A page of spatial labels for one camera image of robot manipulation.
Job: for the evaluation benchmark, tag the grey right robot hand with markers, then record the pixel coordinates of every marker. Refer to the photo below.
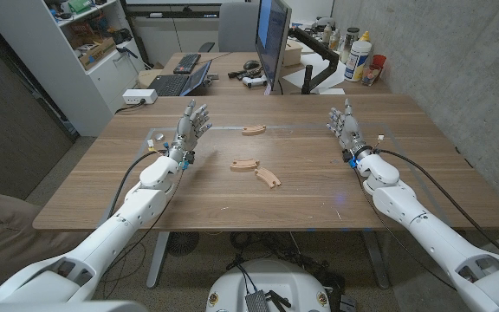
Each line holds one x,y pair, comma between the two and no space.
350,130

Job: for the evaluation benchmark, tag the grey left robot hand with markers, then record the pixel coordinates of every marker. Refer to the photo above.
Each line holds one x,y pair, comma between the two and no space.
186,130

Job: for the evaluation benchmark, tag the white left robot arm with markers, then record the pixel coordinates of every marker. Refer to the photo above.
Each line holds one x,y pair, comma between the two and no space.
115,225

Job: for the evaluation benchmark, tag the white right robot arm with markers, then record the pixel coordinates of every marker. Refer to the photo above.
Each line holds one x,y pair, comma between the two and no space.
427,225

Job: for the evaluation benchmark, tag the silver bottle cap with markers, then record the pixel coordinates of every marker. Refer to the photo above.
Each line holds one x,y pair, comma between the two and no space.
159,137

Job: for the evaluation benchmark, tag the yellow cap bottle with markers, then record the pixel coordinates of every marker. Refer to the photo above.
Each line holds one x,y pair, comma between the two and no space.
364,36

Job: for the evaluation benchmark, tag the small white bottle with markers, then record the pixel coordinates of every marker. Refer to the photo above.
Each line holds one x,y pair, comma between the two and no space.
327,34

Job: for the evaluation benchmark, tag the open dark laptop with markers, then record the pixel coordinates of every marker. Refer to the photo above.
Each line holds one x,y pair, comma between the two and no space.
169,84

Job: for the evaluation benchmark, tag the white power strip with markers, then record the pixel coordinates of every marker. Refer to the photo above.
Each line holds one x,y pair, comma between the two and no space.
139,96

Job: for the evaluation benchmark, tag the small glass jar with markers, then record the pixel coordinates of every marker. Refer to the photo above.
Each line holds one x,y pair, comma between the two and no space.
370,75

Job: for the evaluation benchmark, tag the wooden office desk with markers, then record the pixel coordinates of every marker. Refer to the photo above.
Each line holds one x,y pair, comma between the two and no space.
228,89

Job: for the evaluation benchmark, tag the black keyboard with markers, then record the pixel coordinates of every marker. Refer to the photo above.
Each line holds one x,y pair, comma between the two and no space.
187,63

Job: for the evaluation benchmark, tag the white paper sheets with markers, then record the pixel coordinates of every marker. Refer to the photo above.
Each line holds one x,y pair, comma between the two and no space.
316,69

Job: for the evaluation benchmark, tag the white wipes canister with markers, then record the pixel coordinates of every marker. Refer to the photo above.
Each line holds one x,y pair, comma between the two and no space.
357,60

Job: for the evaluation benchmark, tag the red cup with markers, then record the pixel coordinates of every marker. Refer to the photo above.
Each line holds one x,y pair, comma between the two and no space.
379,60

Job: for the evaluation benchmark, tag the black game controller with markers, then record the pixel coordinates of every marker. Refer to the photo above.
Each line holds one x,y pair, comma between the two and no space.
243,73

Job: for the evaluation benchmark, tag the white game controller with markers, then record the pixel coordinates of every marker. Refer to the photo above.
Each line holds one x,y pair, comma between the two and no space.
254,81

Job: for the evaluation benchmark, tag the dark lid tall jar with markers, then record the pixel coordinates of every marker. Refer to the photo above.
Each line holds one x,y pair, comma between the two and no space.
348,43

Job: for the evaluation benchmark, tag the black computer mouse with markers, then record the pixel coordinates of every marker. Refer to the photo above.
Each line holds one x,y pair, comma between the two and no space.
251,64

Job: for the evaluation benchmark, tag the light wooden box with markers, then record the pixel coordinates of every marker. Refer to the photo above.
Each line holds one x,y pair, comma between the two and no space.
293,53

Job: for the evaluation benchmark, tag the round black floor fan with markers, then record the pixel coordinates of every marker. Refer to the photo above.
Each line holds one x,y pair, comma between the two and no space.
182,243

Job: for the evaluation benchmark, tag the grey office chair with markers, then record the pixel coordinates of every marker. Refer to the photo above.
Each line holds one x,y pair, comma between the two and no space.
236,26

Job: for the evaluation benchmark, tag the large flat monitor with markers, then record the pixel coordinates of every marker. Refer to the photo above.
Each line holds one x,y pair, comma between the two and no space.
271,43

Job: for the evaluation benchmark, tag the cardboard box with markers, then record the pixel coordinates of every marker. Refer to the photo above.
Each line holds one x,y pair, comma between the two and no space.
95,52

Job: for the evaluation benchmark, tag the grey table leg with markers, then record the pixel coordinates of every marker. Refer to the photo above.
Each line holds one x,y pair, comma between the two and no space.
377,260
157,260

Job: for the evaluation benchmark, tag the white shelf unit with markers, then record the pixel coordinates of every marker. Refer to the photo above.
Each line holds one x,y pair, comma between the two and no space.
50,65

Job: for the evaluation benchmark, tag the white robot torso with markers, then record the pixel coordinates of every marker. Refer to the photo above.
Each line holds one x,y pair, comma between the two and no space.
275,277

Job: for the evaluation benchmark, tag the grey finned box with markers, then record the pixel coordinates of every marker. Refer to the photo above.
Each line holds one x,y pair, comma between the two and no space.
257,302

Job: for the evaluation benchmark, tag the person leg beige trousers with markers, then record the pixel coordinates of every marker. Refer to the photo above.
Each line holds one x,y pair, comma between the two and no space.
2,229

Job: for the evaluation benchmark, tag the curved wooden toy rail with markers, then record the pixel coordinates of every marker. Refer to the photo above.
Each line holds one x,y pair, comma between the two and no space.
244,165
268,177
254,130

